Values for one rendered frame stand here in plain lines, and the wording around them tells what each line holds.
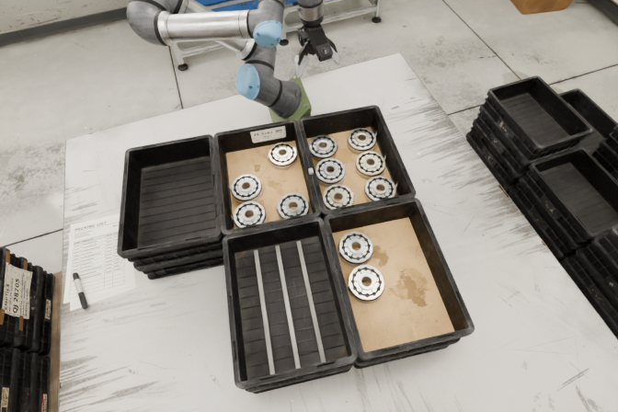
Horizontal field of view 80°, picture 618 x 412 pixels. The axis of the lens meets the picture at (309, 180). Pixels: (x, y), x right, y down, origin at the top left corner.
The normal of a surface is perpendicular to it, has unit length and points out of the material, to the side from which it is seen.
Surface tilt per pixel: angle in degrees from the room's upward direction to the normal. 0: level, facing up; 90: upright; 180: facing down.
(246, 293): 0
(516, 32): 0
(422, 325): 0
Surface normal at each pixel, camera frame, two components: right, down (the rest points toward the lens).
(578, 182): -0.04, -0.55
